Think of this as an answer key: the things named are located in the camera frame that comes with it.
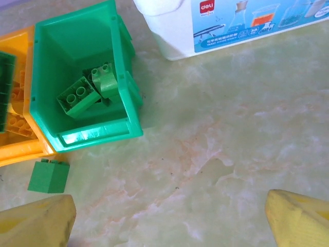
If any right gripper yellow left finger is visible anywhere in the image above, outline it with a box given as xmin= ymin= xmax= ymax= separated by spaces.
xmin=0 ymin=194 xmax=77 ymax=247

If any dark green lego brick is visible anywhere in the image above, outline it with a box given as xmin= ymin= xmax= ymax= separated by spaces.
xmin=56 ymin=76 xmax=101 ymax=119

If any yellow plastic bin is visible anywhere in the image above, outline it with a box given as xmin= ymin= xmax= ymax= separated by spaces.
xmin=0 ymin=25 xmax=59 ymax=167

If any long green lego brick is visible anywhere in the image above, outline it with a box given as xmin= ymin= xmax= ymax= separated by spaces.
xmin=0 ymin=50 xmax=17 ymax=133

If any white storage box blue lid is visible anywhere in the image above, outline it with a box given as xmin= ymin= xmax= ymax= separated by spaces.
xmin=133 ymin=0 xmax=329 ymax=62

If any green plastic bin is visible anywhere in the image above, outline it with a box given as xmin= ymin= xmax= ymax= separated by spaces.
xmin=23 ymin=0 xmax=144 ymax=154

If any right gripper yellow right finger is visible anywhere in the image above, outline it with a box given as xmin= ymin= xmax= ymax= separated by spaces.
xmin=265 ymin=189 xmax=329 ymax=247

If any yellow rectangular lego brick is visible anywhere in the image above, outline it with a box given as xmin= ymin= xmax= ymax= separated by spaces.
xmin=4 ymin=113 xmax=35 ymax=138

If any light green lego brick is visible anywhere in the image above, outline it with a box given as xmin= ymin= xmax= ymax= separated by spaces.
xmin=91 ymin=63 xmax=120 ymax=100

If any small yellow lego brick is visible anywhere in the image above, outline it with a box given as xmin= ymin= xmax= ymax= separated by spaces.
xmin=10 ymin=69 xmax=26 ymax=109

